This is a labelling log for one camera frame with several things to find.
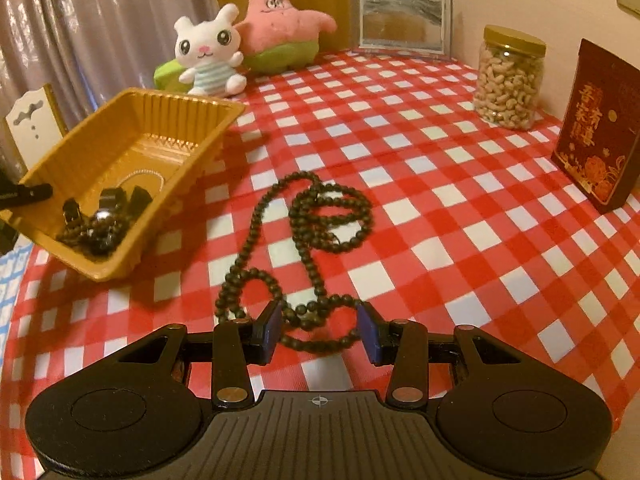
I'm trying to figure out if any cashew jar with gold lid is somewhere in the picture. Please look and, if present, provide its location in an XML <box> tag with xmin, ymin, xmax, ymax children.
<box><xmin>472</xmin><ymin>25</ymin><xmax>547</xmax><ymax>131</ymax></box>

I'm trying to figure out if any white bunny plush toy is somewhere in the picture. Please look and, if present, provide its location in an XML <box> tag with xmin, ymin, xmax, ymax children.
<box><xmin>173</xmin><ymin>3</ymin><xmax>248</xmax><ymax>99</ymax></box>

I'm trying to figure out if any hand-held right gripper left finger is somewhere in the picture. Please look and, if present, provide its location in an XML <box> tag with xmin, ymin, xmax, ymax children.
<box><xmin>115</xmin><ymin>302</ymin><xmax>284</xmax><ymax>409</ymax></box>

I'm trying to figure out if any red gift box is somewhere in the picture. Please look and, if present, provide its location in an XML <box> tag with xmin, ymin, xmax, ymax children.
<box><xmin>551</xmin><ymin>38</ymin><xmax>640</xmax><ymax>215</ymax></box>

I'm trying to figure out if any grey patterned curtain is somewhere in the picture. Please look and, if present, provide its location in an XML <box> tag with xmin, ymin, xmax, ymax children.
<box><xmin>0</xmin><ymin>0</ymin><xmax>222</xmax><ymax>128</ymax></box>

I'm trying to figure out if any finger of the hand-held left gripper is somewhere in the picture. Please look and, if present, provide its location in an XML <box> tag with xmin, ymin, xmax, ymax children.
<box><xmin>0</xmin><ymin>182</ymin><xmax>54</xmax><ymax>209</ymax></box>

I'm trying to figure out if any small dark bead bracelet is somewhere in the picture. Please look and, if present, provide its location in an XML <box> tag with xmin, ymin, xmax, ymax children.
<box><xmin>55</xmin><ymin>214</ymin><xmax>132</xmax><ymax>262</ymax></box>

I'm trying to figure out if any red white checkered tablecloth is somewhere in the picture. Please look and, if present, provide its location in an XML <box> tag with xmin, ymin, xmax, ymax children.
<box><xmin>0</xmin><ymin>49</ymin><xmax>640</xmax><ymax>461</ymax></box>

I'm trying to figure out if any long dark bead necklace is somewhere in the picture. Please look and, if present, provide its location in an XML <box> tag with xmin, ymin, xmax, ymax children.
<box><xmin>214</xmin><ymin>171</ymin><xmax>375</xmax><ymax>357</ymax></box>

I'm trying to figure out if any cream wooden chair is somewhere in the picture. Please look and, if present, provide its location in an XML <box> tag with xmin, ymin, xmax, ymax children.
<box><xmin>4</xmin><ymin>84</ymin><xmax>69</xmax><ymax>177</ymax></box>

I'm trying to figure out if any silver chain bracelet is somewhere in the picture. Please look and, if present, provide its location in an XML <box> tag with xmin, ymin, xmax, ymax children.
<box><xmin>116</xmin><ymin>168</ymin><xmax>166</xmax><ymax>192</ymax></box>

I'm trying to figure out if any orange plastic tray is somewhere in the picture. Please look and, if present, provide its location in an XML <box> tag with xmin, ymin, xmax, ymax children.
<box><xmin>0</xmin><ymin>87</ymin><xmax>247</xmax><ymax>282</ymax></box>

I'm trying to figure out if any blue white checkered cloth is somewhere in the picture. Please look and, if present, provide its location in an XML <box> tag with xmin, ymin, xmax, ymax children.
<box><xmin>0</xmin><ymin>237</ymin><xmax>32</xmax><ymax>363</ymax></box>

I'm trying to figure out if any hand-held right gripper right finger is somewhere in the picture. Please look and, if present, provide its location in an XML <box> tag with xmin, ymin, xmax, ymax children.
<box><xmin>356</xmin><ymin>301</ymin><xmax>526</xmax><ymax>409</ymax></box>

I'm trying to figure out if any green tissue pack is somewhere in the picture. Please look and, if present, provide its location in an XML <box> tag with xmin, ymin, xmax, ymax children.
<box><xmin>152</xmin><ymin>57</ymin><xmax>202</xmax><ymax>96</ymax></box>

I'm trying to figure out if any pink starfish plush toy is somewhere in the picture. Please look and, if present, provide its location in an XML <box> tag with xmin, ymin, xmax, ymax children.
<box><xmin>234</xmin><ymin>0</ymin><xmax>338</xmax><ymax>76</ymax></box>

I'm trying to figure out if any black stone bracelet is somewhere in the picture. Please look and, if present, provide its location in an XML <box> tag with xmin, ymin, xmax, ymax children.
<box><xmin>62</xmin><ymin>185</ymin><xmax>154</xmax><ymax>233</ymax></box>

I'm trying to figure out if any silver picture frame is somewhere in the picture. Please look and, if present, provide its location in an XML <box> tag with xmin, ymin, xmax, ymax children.
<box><xmin>350</xmin><ymin>0</ymin><xmax>454</xmax><ymax>59</ymax></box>

